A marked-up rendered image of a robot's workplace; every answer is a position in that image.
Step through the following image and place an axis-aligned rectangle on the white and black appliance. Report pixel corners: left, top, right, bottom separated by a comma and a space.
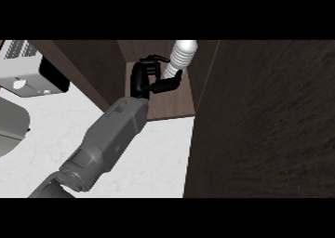
0, 40, 70, 99

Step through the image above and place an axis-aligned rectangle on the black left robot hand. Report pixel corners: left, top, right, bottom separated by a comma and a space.
128, 54, 184, 100

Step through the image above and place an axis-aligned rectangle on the dark wooden cabinet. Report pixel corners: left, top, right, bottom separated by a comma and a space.
29, 40, 221, 122

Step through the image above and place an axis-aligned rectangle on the dark wooden cabinet door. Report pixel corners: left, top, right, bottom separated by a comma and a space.
183, 40, 335, 199

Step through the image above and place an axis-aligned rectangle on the white ribbed water bottle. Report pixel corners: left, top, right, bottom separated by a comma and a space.
161, 40, 199, 80

